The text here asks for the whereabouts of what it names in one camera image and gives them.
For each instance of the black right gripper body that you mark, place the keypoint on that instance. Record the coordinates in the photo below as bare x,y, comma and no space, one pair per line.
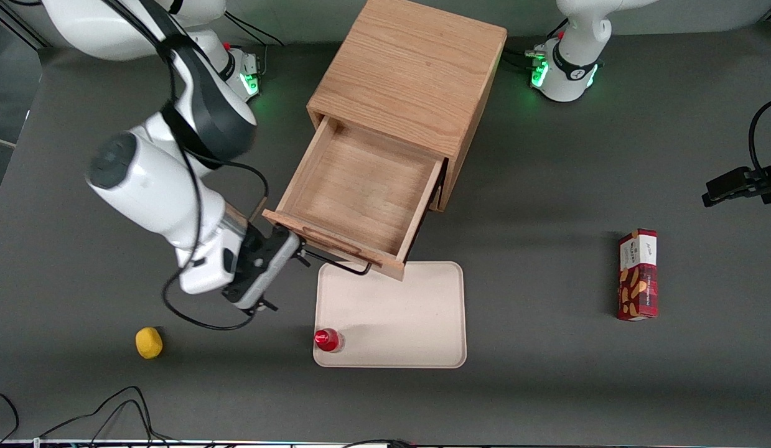
259,242

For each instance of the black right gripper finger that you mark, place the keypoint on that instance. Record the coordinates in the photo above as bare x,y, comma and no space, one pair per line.
264,305
302,255

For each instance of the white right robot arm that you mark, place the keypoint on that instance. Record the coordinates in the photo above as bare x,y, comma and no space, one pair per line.
149,186

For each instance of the wooden drawer cabinet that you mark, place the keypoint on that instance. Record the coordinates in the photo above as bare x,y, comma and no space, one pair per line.
422,62

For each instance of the red capped bottle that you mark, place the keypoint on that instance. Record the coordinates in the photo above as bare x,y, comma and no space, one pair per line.
326,340

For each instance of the cream plastic tray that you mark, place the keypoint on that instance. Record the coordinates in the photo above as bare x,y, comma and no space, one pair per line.
397,317

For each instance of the yellow lemon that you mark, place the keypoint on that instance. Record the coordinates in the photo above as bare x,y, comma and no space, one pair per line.
149,343

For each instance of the red cookie box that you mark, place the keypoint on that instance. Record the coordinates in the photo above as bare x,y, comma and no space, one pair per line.
637,280

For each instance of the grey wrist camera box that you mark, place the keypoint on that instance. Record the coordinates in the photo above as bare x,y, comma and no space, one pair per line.
276,261

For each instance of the aluminium frame bar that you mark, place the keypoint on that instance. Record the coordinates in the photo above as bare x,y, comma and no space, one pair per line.
24,31

